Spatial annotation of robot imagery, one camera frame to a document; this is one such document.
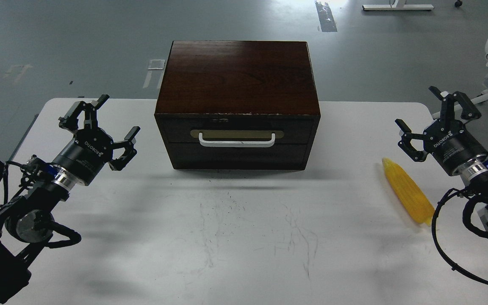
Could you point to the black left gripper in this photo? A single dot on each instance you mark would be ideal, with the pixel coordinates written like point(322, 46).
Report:
point(83, 154)

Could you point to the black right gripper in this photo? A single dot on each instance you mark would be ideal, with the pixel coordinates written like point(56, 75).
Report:
point(458, 148)

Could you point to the wooden drawer with white handle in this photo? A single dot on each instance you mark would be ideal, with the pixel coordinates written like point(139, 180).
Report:
point(186, 130)

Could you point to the yellow corn cob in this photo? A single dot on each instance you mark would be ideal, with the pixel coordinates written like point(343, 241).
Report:
point(409, 193)

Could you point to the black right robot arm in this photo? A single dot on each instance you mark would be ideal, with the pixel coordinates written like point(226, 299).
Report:
point(474, 175)

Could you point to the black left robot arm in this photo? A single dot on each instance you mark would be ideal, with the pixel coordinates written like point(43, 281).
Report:
point(32, 190)

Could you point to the dark wooden drawer cabinet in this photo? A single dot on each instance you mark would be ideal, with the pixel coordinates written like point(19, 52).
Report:
point(239, 79)

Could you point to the white desk leg base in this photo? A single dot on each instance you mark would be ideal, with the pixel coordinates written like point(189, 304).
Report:
point(398, 5)

